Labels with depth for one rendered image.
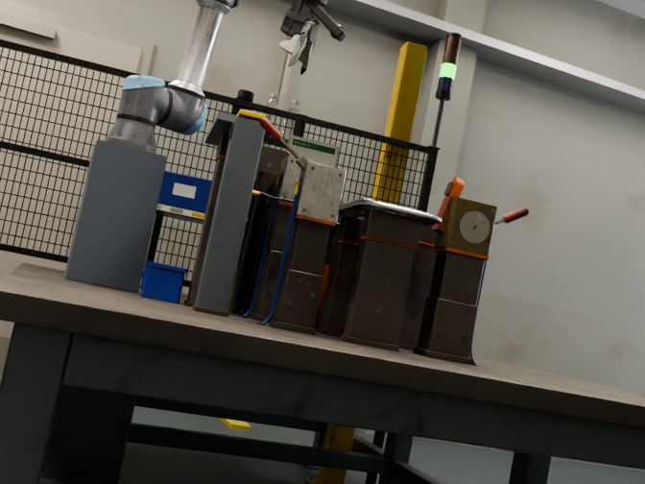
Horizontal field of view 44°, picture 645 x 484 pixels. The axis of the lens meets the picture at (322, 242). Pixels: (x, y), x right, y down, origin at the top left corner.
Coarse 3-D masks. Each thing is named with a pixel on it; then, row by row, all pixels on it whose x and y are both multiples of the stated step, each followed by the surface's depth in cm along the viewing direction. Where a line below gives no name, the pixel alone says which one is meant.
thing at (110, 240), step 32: (96, 160) 221; (128, 160) 224; (160, 160) 227; (96, 192) 221; (128, 192) 224; (96, 224) 220; (128, 224) 223; (96, 256) 220; (128, 256) 223; (128, 288) 223
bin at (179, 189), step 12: (168, 180) 305; (180, 180) 306; (192, 180) 306; (204, 180) 306; (168, 192) 305; (180, 192) 305; (192, 192) 306; (204, 192) 306; (168, 204) 305; (180, 204) 305; (192, 204) 306; (204, 204) 306
